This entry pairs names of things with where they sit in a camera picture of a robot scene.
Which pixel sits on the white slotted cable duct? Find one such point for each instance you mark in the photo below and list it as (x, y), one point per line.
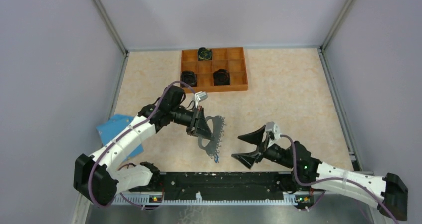
(147, 200)

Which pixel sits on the black round part left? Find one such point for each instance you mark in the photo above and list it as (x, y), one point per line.
(189, 77)

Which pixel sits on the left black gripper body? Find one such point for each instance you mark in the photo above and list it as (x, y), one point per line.
(192, 129)

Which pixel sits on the orange compartment tray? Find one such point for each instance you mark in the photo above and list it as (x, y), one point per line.
(230, 58)

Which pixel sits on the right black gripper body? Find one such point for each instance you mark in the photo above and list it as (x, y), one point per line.
(262, 148)

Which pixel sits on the black round part centre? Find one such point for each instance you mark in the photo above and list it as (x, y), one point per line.
(221, 77)

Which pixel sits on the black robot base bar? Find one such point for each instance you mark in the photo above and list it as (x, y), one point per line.
(223, 186)

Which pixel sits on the blue patterned cloth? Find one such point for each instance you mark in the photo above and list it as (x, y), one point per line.
(112, 129)

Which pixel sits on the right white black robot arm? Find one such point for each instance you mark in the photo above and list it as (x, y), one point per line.
(388, 194)

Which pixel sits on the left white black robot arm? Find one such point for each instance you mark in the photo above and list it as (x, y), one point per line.
(98, 176)

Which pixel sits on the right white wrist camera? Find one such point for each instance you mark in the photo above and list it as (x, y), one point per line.
(272, 131)

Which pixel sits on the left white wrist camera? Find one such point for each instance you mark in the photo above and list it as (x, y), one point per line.
(199, 96)

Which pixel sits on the black green round part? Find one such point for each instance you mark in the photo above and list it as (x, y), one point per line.
(204, 54)

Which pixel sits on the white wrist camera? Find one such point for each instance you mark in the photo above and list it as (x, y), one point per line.
(272, 131)
(199, 96)

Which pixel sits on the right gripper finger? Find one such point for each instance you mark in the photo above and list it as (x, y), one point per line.
(255, 137)
(248, 159)

